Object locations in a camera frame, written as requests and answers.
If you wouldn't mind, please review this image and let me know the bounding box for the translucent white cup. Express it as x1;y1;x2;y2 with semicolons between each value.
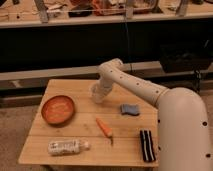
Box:
91;83;105;103

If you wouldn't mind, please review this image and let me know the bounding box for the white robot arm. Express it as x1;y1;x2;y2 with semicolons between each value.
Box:
92;58;213;171

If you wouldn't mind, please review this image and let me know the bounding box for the wooden workbench shelf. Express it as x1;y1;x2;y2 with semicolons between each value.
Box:
0;0;213;28

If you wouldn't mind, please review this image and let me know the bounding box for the orange carrot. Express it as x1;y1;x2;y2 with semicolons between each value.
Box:
96;118;113;138

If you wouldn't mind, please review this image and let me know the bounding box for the wooden table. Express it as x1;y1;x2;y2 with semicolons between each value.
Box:
19;79;158;168

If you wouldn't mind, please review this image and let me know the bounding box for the blue sponge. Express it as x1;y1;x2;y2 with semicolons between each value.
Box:
120;104;140;116

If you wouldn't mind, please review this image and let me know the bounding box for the orange ceramic bowl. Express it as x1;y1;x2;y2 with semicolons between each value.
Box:
41;95;75;125

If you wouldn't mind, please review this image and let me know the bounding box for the white plastic bottle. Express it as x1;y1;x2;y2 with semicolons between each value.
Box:
48;139;90;156

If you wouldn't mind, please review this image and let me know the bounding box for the black white striped cloth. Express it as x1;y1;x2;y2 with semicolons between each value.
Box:
140;130;156;162

